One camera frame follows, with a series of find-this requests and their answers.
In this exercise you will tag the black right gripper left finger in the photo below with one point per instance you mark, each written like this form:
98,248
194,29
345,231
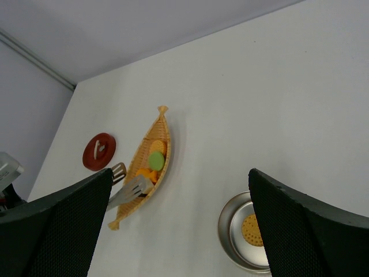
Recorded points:
56,235

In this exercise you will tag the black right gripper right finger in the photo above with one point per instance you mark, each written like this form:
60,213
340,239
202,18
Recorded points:
304,236

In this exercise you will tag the yellow round cracker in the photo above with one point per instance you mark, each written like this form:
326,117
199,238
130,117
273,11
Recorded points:
251,232
158,146

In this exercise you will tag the boat-shaped woven basket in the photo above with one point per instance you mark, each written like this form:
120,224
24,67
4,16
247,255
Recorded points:
158,131

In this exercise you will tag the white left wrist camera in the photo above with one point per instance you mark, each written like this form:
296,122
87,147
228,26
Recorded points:
10,170

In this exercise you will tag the orange fish-shaped cake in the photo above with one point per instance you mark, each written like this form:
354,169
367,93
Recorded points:
148,173

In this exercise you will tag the red round lid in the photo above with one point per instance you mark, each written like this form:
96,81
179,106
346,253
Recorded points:
99,151

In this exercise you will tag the metal round lunch box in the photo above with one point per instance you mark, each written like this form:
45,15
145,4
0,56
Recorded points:
251,258

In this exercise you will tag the green round cake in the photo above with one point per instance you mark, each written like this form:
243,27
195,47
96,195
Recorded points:
156,161

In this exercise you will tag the metal serving tongs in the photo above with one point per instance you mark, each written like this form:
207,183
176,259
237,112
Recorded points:
137,186

